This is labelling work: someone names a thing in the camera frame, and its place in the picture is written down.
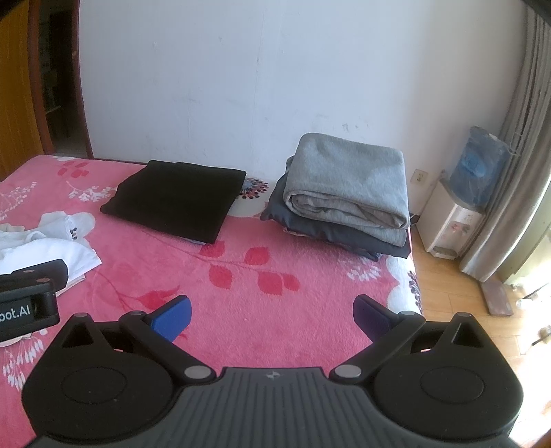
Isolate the white garment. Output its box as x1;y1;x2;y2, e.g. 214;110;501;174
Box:
0;230;103;299

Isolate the grey folded garment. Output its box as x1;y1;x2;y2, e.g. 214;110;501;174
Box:
282;133;410;247

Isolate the wooden door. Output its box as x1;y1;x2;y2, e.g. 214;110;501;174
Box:
0;0;94;182

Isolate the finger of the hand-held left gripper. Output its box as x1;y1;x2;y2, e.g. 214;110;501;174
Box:
0;259;69;291

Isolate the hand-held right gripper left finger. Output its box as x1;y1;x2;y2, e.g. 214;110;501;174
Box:
60;295;216;382

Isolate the black printed t-shirt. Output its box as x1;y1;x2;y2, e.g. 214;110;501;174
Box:
100;160;247;245

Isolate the white water dispenser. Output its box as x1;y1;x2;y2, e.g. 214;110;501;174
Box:
417;179;486;260

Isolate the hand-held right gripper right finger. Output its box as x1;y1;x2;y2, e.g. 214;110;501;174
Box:
331;294;485;382

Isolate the pink floral blanket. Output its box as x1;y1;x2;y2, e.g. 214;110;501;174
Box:
0;155;425;431

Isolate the stack of folded clothes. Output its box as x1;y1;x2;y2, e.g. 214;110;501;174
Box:
260;172;413;262

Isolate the blue water bottle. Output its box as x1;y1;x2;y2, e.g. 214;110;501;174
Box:
450;126;511;213

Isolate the wooden board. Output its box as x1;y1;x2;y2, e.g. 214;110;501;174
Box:
480;280;516;318

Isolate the grey curtain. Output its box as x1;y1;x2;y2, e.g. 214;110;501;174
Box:
458;13;551;284

